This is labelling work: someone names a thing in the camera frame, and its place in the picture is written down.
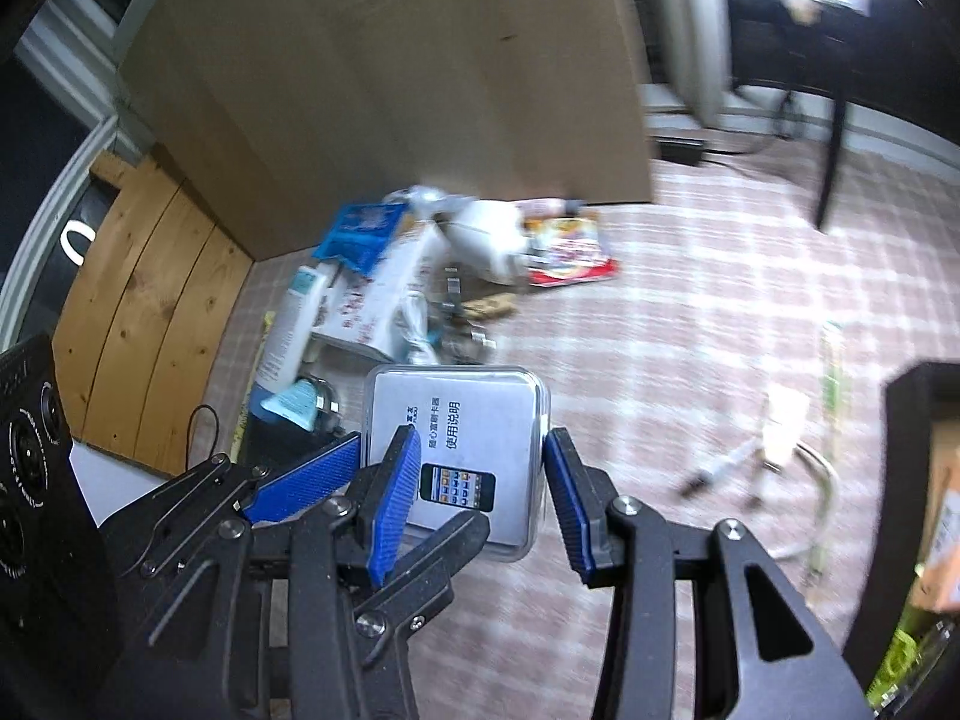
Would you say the checkered tablecloth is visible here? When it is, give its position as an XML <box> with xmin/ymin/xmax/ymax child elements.
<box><xmin>202</xmin><ymin>148</ymin><xmax>958</xmax><ymax>718</ymax></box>

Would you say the wooden board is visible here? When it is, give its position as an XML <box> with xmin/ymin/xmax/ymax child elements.
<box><xmin>53</xmin><ymin>151</ymin><xmax>252</xmax><ymax>475</ymax></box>

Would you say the tan cardboard box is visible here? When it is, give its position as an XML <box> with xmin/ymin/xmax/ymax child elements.
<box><xmin>910</xmin><ymin>458</ymin><xmax>960</xmax><ymax>614</ymax></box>

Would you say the light blue small case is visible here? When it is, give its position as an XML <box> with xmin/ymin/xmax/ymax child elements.
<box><xmin>260</xmin><ymin>376</ymin><xmax>342</xmax><ymax>434</ymax></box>

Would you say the metal clamp tool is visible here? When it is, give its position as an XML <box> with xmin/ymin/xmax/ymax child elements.
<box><xmin>439</xmin><ymin>265</ymin><xmax>496</xmax><ymax>364</ymax></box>

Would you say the large cardboard board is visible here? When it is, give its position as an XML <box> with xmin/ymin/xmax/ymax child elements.
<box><xmin>121</xmin><ymin>0</ymin><xmax>652</xmax><ymax>260</ymax></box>

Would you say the black storage tray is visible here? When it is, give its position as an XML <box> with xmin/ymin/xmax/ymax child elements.
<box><xmin>843</xmin><ymin>361</ymin><xmax>958</xmax><ymax>688</ymax></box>

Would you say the black table leg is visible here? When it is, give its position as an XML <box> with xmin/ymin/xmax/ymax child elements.
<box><xmin>812</xmin><ymin>70</ymin><xmax>853</xmax><ymax>232</ymax></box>

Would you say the blue foil packet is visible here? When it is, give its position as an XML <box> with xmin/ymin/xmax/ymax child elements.
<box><xmin>313</xmin><ymin>202</ymin><xmax>409</xmax><ymax>277</ymax></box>

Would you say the coffee sachet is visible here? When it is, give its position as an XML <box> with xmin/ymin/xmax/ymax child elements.
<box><xmin>524</xmin><ymin>215</ymin><xmax>619</xmax><ymax>288</ymax></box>

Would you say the white security camera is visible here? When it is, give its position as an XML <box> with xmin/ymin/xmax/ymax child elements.
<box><xmin>404</xmin><ymin>185</ymin><xmax>529</xmax><ymax>286</ymax></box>

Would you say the white printed carton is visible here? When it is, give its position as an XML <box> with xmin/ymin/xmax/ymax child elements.
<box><xmin>313</xmin><ymin>221</ymin><xmax>449</xmax><ymax>362</ymax></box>

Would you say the clear plastic card box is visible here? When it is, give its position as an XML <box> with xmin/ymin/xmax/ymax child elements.
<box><xmin>361</xmin><ymin>364</ymin><xmax>550</xmax><ymax>562</ymax></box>

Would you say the white blue tube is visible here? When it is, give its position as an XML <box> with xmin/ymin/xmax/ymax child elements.
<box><xmin>249</xmin><ymin>263</ymin><xmax>335</xmax><ymax>418</ymax></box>

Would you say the wooden clothespin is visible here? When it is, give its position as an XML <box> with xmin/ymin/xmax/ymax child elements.
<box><xmin>460</xmin><ymin>293</ymin><xmax>517</xmax><ymax>322</ymax></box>

